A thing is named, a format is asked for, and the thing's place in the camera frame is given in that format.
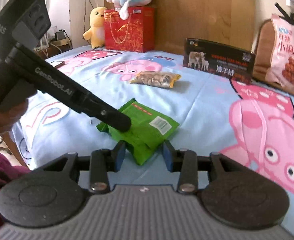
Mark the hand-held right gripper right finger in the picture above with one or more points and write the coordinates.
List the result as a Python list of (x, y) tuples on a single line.
[(167, 158)]

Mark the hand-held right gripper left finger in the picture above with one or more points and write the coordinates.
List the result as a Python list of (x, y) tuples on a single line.
[(120, 156)]

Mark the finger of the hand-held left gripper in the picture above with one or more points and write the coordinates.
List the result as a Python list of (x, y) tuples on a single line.
[(111, 117)]

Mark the green snack packet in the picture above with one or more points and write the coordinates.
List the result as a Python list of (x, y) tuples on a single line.
[(147, 127)]

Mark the person's left hand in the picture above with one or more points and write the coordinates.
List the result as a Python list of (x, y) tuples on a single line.
[(4, 122)]

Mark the small dark flat object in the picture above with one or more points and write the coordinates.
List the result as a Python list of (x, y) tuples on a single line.
[(58, 64)]

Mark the black power adapter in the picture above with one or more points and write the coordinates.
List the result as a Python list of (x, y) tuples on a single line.
[(60, 35)]

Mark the yellow nut packet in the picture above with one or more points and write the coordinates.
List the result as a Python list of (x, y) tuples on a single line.
[(154, 78)]

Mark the pig print blue blanket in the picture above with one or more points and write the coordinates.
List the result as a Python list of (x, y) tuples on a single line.
[(199, 110)]

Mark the yellow plush toy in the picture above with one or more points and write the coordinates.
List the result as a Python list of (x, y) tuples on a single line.
[(96, 27)]

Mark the red gift bag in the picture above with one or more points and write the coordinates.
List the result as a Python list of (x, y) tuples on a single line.
[(131, 32)]

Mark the black cardboard box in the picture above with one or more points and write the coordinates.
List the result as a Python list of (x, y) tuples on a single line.
[(219, 60)]

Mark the wooden board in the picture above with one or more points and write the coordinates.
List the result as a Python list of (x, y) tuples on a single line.
[(199, 12)]

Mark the brown seat cushion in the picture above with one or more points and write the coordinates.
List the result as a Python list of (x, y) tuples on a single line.
[(261, 55)]

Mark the large pink snack bag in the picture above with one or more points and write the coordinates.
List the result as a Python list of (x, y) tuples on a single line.
[(289, 60)]

